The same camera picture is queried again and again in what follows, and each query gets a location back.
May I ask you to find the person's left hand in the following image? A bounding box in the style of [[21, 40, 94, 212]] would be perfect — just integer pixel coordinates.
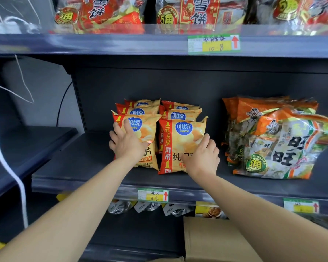
[[109, 118, 148, 164]]

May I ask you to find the person's right hand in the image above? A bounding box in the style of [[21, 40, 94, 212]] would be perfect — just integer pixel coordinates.
[[180, 133, 220, 182]]

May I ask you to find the orange rice cracker bag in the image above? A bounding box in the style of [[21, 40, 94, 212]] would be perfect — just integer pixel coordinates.
[[222, 96, 319, 166], [232, 106, 328, 180]]

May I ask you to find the dark grey metal shelf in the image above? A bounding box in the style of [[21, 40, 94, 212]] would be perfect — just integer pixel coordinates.
[[0, 56, 79, 205], [0, 0, 328, 262]]

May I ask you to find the plain brown cardboard box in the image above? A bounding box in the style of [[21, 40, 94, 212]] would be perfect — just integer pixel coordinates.
[[150, 217, 263, 262]]

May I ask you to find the person's left forearm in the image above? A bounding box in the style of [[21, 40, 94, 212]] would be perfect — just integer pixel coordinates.
[[0, 155, 134, 262]]

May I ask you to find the person's right forearm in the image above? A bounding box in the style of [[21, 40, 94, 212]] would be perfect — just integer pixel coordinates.
[[194, 171, 328, 262]]

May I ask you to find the yellow green price label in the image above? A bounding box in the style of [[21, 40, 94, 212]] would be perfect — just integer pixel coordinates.
[[283, 198, 320, 214], [188, 34, 241, 55], [138, 188, 169, 202]]

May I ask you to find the yellow clear snack packet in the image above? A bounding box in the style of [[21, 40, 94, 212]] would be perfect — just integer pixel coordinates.
[[107, 199, 137, 215]]

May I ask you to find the white extension socket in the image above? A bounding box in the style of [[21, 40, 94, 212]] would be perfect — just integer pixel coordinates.
[[0, 21, 24, 35]]

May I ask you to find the thin black cable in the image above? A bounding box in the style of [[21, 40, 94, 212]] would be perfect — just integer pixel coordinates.
[[56, 82, 73, 127]]

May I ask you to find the thin white looped cable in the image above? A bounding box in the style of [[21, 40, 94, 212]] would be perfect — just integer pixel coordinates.
[[0, 54, 35, 104]]

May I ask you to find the long white hanging cable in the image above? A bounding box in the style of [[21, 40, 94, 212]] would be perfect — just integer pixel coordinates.
[[0, 102, 29, 230]]

